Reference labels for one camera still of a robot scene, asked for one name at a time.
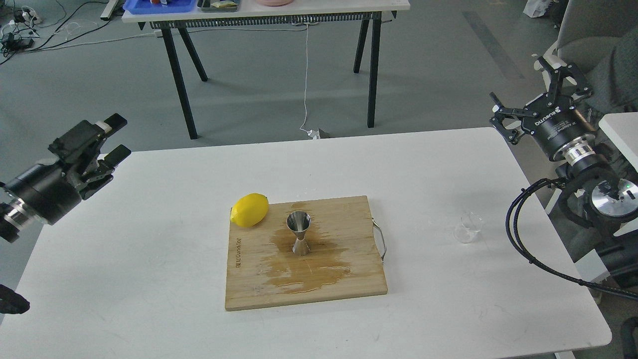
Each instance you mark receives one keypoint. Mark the white office chair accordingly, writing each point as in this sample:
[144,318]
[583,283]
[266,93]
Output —
[588,30]

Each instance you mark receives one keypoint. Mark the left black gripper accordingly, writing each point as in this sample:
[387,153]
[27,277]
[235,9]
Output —
[49,191]

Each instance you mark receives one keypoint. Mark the white background table black legs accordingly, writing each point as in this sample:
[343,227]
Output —
[252,13]

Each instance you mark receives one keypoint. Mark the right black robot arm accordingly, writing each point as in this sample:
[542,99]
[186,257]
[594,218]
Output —
[591,194]

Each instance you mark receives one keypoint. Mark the grey tray with items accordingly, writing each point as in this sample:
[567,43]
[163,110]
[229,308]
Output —
[218,6]

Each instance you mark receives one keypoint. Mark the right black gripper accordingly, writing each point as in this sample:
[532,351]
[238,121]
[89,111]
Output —
[551,119]

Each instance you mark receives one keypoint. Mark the wooden cutting board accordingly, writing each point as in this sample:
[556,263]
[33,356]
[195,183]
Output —
[344,261]

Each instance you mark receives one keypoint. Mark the steel double jigger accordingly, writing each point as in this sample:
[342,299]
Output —
[299,222]

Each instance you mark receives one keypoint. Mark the yellow lemon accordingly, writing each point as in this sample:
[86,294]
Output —
[249,210]

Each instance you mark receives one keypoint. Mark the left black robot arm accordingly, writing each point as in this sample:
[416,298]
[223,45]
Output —
[49,190]

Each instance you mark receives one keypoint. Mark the person in grey sweater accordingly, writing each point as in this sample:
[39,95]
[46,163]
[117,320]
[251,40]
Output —
[615,78]

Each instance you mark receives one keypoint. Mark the blue plastic tray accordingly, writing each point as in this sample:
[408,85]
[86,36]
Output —
[161,7]

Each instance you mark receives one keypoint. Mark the small clear glass cup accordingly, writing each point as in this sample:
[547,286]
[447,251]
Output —
[468,228]

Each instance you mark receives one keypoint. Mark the pink bowl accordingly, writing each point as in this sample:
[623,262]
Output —
[274,3]

